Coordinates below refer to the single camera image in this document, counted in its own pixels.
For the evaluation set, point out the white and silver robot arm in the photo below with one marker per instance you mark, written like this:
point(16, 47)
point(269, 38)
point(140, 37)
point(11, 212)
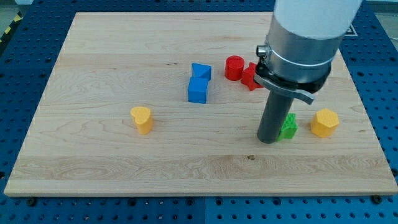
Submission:
point(295, 58)

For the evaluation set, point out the light wooden board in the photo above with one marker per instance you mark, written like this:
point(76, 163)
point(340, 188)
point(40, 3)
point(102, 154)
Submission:
point(82, 141)

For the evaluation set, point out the yellow heart block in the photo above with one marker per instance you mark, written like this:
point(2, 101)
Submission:
point(142, 118)

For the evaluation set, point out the black clamp with silver lever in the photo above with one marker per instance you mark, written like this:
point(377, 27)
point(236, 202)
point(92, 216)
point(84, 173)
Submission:
point(302, 91)

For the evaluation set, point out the green star block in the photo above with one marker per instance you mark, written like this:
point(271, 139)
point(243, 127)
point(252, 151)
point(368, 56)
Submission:
point(289, 127)

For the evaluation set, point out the blue triangle block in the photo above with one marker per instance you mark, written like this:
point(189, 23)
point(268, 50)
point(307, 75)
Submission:
point(201, 71)

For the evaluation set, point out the blue cube block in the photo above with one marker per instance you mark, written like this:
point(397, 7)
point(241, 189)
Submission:
point(197, 90)

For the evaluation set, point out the red cylinder block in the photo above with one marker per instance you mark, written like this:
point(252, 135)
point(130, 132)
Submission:
point(234, 67)

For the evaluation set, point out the yellow hexagon block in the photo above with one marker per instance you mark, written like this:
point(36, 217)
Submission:
point(324, 123)

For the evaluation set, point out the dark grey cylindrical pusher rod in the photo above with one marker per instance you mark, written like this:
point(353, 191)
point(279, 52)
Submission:
point(273, 117)

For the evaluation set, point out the red star block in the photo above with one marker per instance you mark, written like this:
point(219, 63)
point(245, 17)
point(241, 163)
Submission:
point(248, 77)

